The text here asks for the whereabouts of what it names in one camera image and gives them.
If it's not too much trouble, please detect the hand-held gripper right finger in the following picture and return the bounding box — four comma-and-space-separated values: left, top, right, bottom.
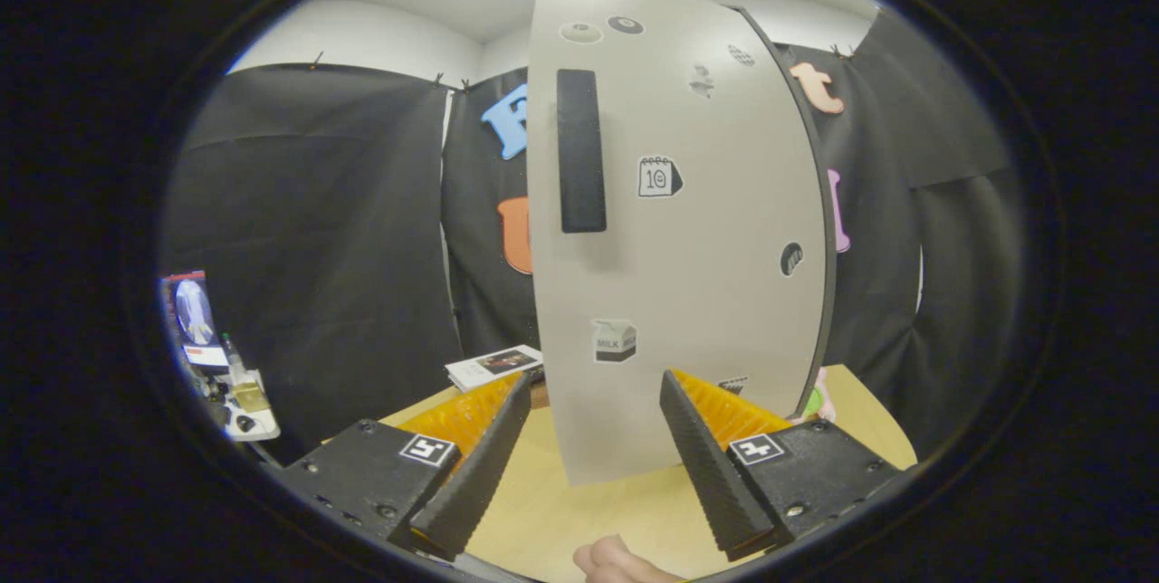
659, 368, 902, 563

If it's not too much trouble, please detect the black door handle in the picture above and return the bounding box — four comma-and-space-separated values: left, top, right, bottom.
556, 68, 608, 234

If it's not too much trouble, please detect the black backdrop cloth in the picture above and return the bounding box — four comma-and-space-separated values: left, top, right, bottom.
163, 11, 1029, 466

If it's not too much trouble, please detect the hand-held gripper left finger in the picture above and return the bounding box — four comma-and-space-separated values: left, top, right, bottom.
281, 372, 533, 561

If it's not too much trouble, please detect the white book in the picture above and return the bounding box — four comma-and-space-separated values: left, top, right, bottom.
445, 345, 545, 393

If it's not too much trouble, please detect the green and pink plush toy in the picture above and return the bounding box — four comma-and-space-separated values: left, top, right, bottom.
790, 368, 837, 425

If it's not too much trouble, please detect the dark grey shoe cabinet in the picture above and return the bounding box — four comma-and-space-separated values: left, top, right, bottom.
733, 5, 838, 421

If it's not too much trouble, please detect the light grey shoe cabinet door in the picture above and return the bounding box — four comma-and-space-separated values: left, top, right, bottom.
526, 0, 829, 487

